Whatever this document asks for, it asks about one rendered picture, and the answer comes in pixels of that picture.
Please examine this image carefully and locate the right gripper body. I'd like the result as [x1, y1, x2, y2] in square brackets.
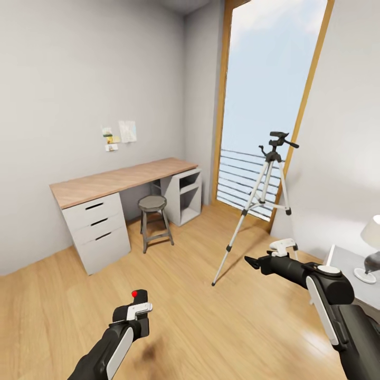
[260, 253, 296, 281]

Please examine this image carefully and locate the camera tripod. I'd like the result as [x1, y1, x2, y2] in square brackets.
[212, 131, 299, 286]

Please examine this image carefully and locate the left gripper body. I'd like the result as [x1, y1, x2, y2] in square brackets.
[130, 318, 149, 342]

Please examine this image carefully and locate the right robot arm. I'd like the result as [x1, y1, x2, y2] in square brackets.
[244, 238, 380, 380]

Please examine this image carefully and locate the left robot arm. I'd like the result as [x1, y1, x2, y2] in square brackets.
[67, 302, 153, 380]

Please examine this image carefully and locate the digital camera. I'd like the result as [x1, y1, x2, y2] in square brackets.
[112, 289, 148, 322]

